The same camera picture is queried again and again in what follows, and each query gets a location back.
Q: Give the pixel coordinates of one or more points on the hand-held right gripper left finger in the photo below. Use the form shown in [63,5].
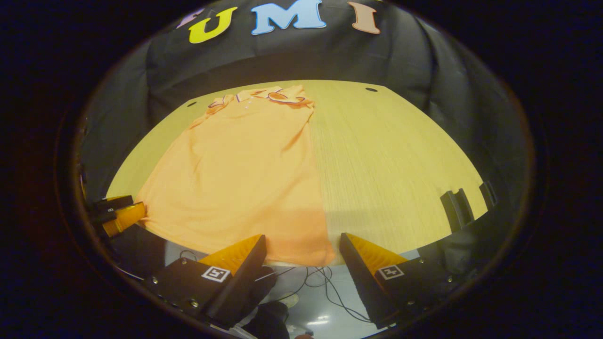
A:
[242,282]

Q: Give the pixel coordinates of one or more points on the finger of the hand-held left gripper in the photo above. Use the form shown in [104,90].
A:
[123,219]
[110,205]

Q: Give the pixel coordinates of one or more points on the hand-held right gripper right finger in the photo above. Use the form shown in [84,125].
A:
[358,282]

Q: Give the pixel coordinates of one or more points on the orange T-shirt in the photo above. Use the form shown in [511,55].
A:
[235,179]

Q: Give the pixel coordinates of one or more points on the black backdrop cloth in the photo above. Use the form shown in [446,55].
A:
[400,52]

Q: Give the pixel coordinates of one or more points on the black table bracket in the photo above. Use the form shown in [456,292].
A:
[456,209]

